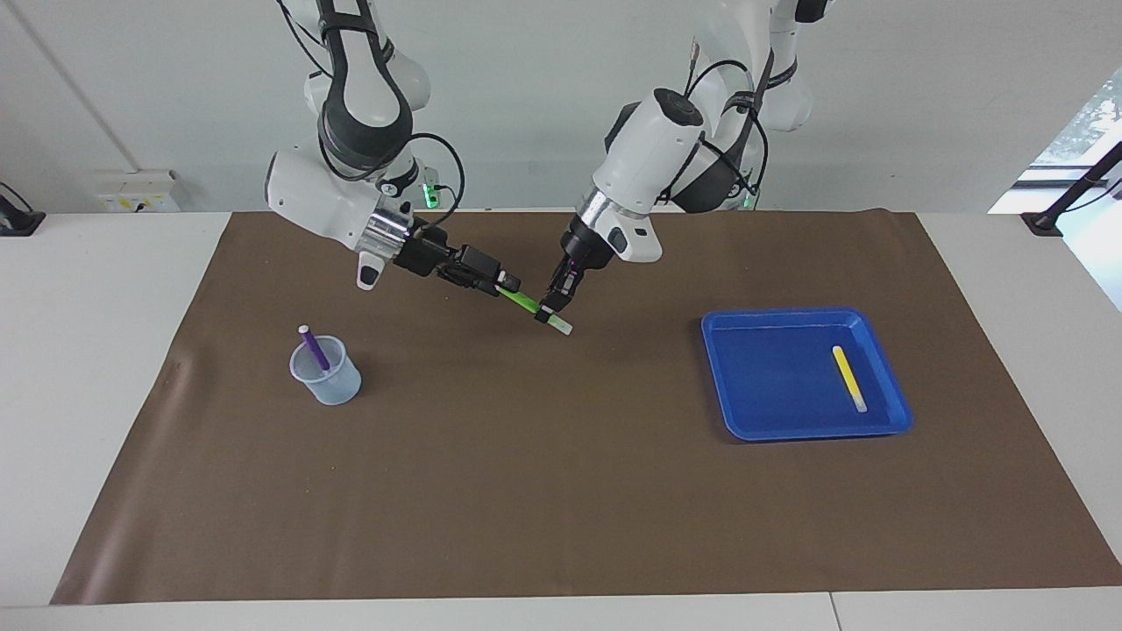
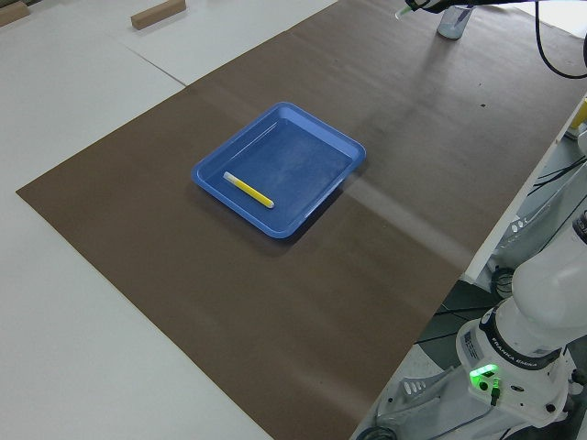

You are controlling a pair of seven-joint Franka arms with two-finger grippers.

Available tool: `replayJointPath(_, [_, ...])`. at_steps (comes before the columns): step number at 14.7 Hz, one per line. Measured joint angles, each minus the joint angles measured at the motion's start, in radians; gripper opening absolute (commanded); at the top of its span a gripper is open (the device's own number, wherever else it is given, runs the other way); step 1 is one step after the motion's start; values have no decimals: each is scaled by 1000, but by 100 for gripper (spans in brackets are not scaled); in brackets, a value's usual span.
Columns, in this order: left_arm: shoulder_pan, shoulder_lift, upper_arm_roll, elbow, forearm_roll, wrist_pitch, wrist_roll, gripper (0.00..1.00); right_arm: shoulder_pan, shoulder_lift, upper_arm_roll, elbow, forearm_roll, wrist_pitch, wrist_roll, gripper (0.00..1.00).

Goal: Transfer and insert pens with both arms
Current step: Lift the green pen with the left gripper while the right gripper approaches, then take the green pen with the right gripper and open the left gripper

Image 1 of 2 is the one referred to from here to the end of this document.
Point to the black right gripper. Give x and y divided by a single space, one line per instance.
438 258

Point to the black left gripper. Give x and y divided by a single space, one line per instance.
580 254

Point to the green pen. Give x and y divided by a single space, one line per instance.
526 303

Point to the purple pen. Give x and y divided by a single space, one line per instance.
314 349

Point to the yellow pen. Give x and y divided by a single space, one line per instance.
848 377

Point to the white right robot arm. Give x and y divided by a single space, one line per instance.
324 197

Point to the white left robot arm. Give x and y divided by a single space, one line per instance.
649 149

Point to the brown table mat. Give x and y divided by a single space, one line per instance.
543 456

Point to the light blue mesh pen cup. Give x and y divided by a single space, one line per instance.
333 386

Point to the blue plastic tray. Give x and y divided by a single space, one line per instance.
780 386

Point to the black clamp stand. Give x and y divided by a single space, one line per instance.
1065 202

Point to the bright window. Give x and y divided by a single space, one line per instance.
1096 105

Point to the white wall socket box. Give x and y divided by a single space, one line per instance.
131 193

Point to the black desk mount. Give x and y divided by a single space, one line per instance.
17 217

